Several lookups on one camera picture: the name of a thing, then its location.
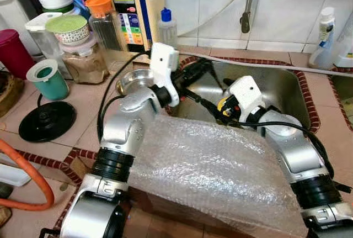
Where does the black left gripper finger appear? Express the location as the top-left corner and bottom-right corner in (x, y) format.
(182, 83), (204, 105)
(192, 58), (217, 80)

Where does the stainless steel bowl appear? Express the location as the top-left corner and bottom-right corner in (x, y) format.
(117, 68), (157, 95)

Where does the green soap bottle blue cap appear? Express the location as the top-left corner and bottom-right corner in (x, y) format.
(157, 7), (179, 51)

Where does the steel sink basin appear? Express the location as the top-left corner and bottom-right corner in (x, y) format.
(165, 60), (312, 135)
(330, 74), (353, 123)

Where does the clear bubble wrap sheet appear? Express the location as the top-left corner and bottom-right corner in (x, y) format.
(128, 114), (311, 237)

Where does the cream water ionizer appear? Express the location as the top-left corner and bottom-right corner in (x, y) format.
(102, 0), (166, 54)

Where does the grey counter pipe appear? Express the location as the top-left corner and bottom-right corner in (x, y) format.
(176, 49), (353, 80)

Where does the clear pitcher orange lid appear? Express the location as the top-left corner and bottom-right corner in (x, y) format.
(84, 0), (123, 68)

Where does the jar of brown powder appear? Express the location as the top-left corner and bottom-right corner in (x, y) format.
(58, 33), (110, 85)

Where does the blue plastic utensil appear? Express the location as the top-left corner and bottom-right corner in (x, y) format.
(71, 0), (92, 20)

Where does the small white bottle blue label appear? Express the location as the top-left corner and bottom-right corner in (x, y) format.
(308, 7), (336, 71)

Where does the patterned bowl green lid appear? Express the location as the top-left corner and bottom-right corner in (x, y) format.
(45, 14), (90, 44)

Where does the teal cup white rim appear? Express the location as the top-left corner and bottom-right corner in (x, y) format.
(26, 59), (70, 102)

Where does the black round appliance base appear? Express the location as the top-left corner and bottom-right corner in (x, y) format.
(18, 101), (77, 143)

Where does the clear jug white lid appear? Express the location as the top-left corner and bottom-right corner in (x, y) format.
(25, 12), (69, 80)

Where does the maroon plastic container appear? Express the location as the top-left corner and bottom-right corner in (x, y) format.
(0, 28), (35, 80)

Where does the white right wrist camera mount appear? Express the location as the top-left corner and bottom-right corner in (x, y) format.
(225, 75), (266, 121)

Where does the beige wall tap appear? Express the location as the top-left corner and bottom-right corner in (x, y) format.
(239, 0), (283, 34)

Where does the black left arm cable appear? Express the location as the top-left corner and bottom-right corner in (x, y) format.
(97, 50), (152, 142)

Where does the black cable tie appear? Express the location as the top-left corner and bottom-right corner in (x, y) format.
(330, 181), (353, 194)

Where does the orange hose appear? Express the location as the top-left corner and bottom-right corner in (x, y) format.
(0, 139), (56, 212)

